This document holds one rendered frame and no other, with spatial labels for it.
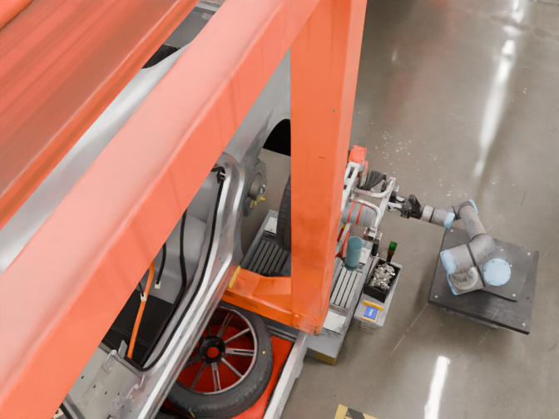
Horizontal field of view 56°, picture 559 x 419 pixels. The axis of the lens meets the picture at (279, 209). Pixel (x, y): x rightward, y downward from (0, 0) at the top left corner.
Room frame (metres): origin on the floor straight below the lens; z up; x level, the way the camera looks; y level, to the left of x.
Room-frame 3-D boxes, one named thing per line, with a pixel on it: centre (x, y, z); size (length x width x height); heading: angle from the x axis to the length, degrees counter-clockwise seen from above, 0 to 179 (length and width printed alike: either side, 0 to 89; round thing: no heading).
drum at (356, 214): (1.72, -0.43, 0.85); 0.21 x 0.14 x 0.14; 66
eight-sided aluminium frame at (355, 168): (1.75, -0.37, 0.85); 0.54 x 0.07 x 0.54; 156
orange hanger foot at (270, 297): (1.37, 0.16, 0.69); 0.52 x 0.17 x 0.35; 66
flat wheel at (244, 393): (1.10, 0.40, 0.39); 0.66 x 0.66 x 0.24
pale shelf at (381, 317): (1.44, -0.57, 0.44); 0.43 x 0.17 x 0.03; 156
